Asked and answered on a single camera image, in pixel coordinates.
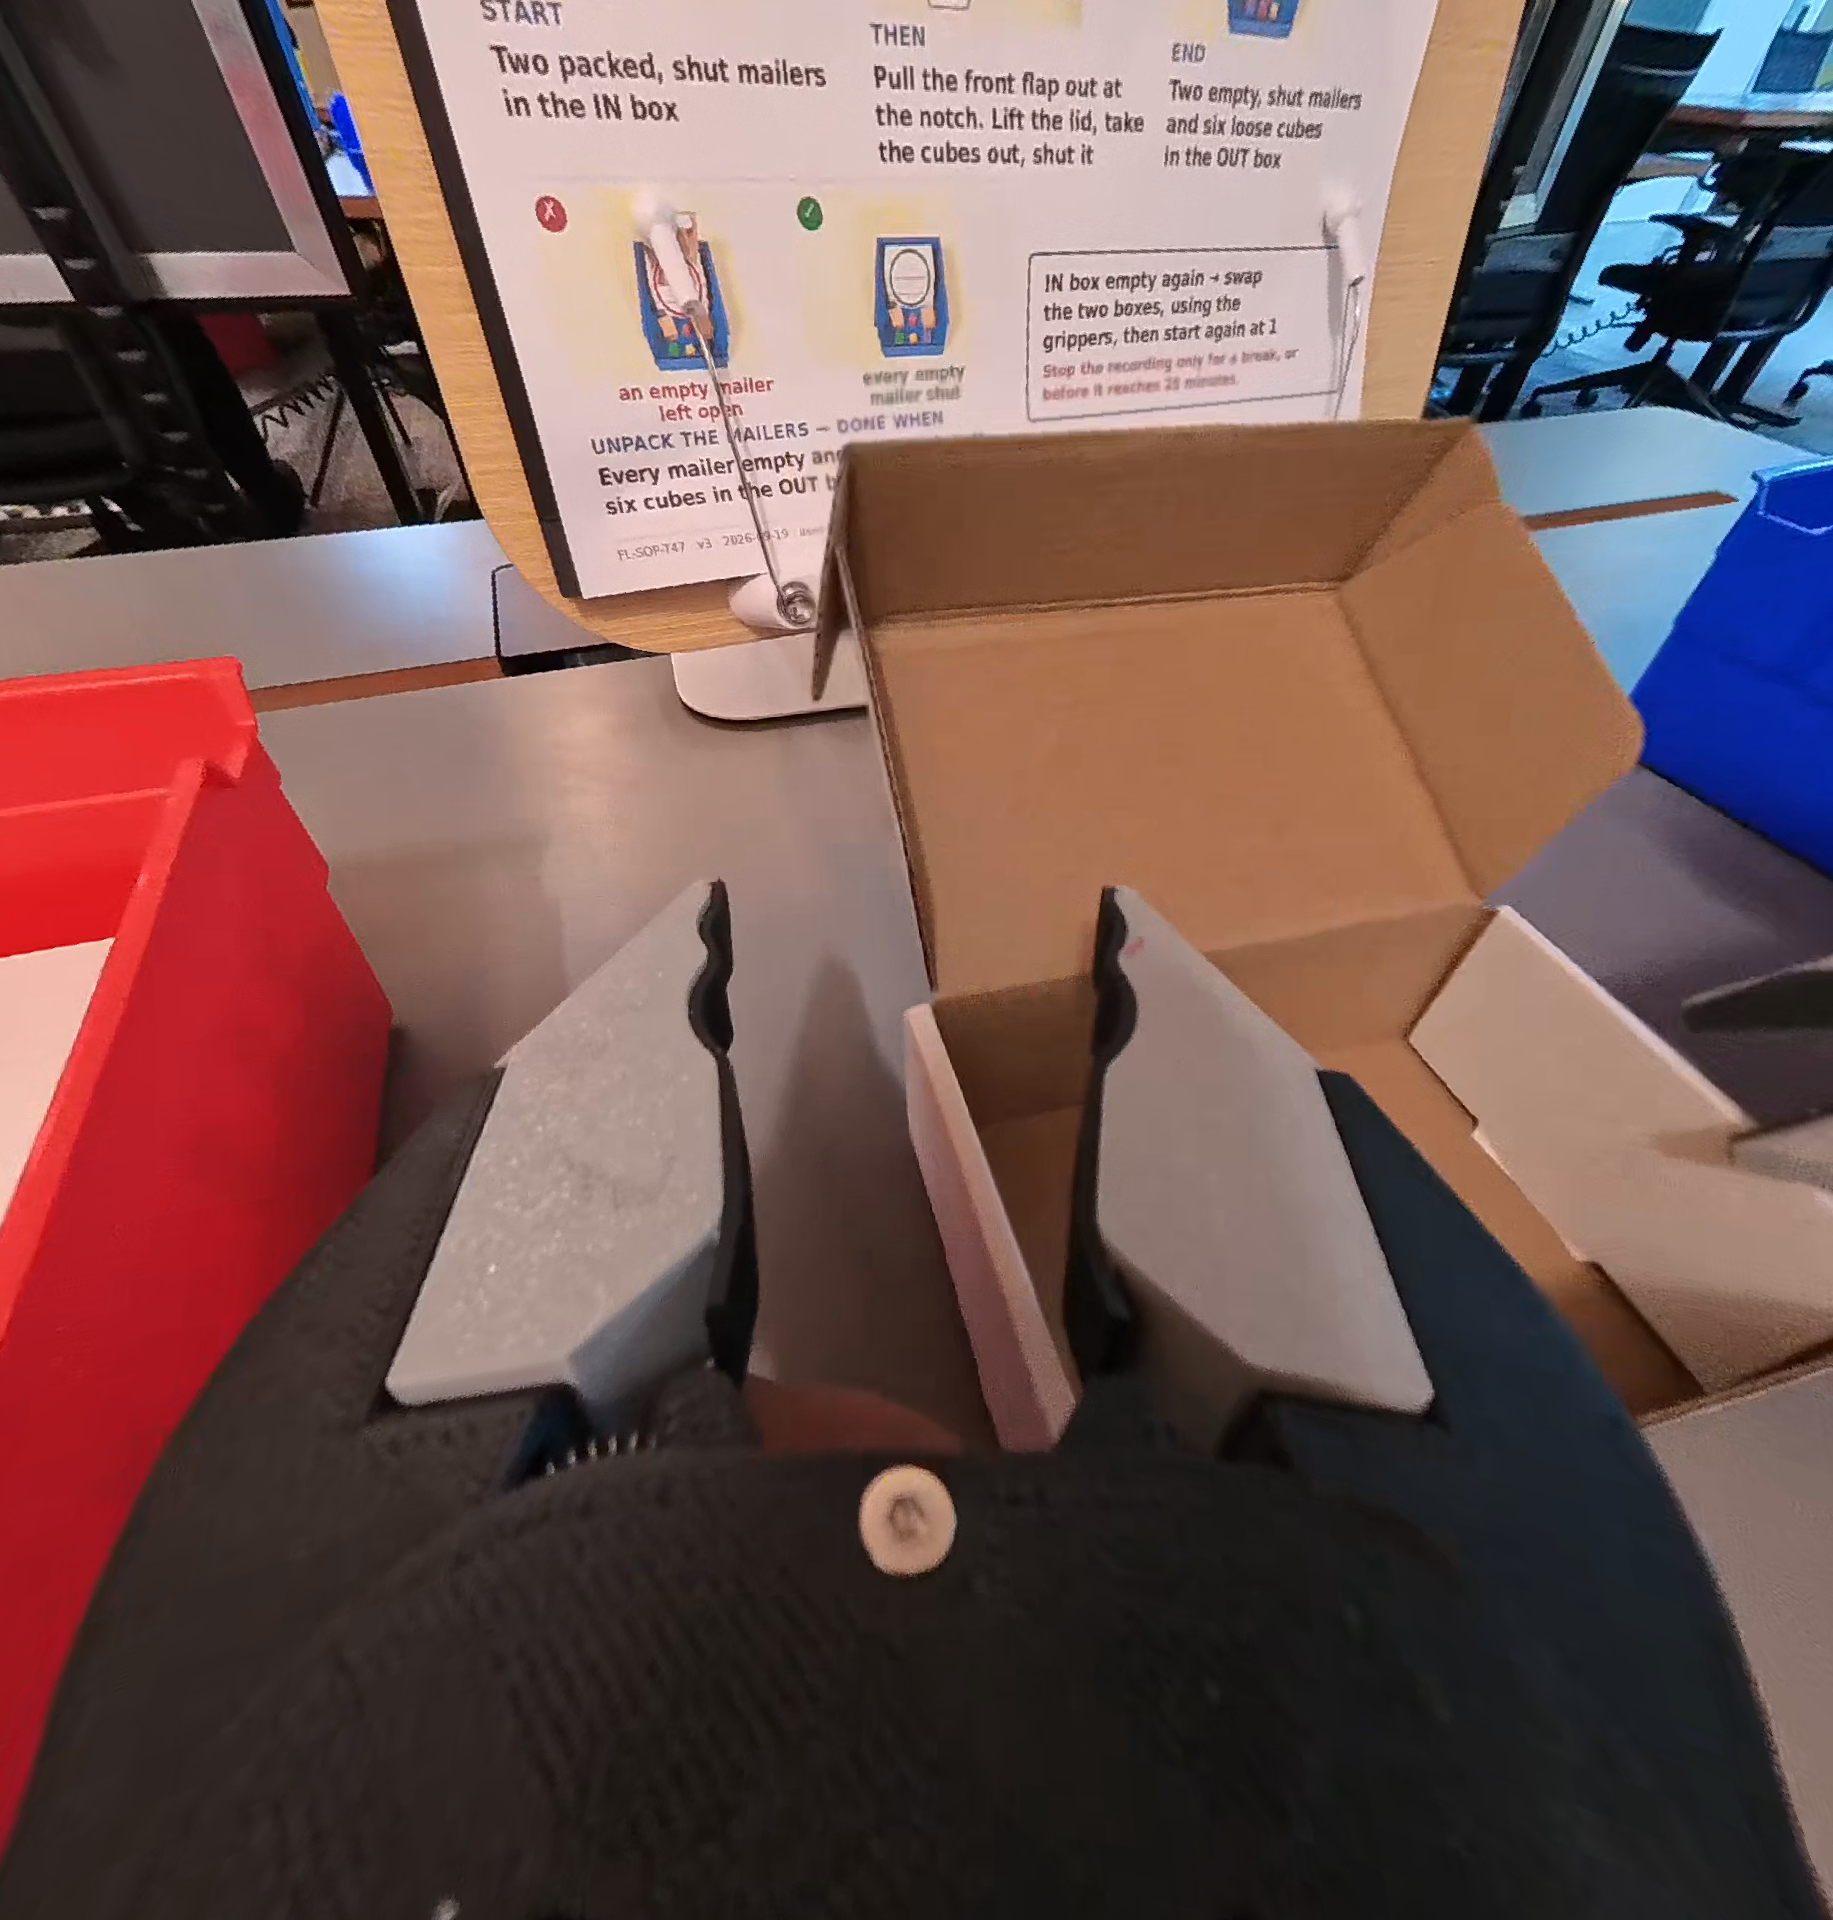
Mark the instruction sheet on stand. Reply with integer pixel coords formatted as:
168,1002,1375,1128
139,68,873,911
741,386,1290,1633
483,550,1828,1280
317,0,1531,658

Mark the black office chair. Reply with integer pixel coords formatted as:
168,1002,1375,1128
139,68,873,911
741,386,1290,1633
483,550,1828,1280
1435,22,1724,421
1531,136,1833,427

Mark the red plastic bin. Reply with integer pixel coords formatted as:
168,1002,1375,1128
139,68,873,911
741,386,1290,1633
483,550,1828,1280
0,657,397,1910

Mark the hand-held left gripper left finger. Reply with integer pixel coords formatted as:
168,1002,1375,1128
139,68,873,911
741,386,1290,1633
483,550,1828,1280
385,878,763,1410

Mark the black metal stand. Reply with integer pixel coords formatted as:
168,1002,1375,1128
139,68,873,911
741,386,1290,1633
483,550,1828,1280
0,301,442,530

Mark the dark monitor with pale frame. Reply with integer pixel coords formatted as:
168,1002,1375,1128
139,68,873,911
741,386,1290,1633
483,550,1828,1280
0,0,367,311

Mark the blue plastic bin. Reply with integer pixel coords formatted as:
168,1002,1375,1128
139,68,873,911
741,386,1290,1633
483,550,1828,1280
1627,451,1833,905

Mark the metal wire sheet clip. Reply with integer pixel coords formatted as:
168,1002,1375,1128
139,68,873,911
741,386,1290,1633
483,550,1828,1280
1312,185,1370,410
633,187,822,629

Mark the printed instruction sheet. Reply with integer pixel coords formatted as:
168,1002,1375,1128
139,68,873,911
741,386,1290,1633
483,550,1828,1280
387,0,1443,605

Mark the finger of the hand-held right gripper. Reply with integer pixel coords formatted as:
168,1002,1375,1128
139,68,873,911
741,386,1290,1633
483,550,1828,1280
1682,944,1833,1041
1729,1113,1833,1206

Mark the white cardboard mailer box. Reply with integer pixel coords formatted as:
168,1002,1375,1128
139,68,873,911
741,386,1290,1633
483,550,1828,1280
0,938,122,1324
812,420,1833,1452

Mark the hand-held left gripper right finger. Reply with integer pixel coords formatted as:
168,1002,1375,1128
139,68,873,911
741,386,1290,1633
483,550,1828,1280
1064,886,1436,1455

